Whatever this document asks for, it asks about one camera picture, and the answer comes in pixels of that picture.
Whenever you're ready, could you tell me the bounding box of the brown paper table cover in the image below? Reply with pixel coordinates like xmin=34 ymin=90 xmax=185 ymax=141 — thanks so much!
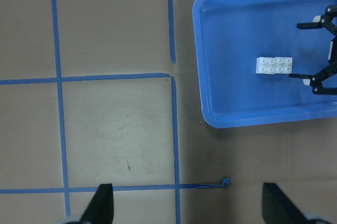
xmin=1 ymin=0 xmax=336 ymax=223

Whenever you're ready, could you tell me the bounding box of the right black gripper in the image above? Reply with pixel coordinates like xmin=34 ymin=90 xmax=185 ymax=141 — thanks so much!
xmin=289 ymin=5 xmax=336 ymax=95

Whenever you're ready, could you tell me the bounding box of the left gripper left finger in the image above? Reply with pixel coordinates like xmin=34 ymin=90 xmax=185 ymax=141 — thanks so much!
xmin=78 ymin=183 xmax=114 ymax=224

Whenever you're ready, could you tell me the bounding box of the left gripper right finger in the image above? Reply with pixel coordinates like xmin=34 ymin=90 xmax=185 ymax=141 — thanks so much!
xmin=262 ymin=182 xmax=308 ymax=223

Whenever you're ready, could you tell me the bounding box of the blue plastic tray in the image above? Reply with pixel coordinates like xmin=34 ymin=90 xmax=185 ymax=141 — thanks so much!
xmin=192 ymin=0 xmax=336 ymax=129

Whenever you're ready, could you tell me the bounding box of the white block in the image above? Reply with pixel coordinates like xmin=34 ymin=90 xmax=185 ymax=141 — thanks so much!
xmin=275 ymin=57 xmax=293 ymax=74
xmin=255 ymin=57 xmax=276 ymax=74

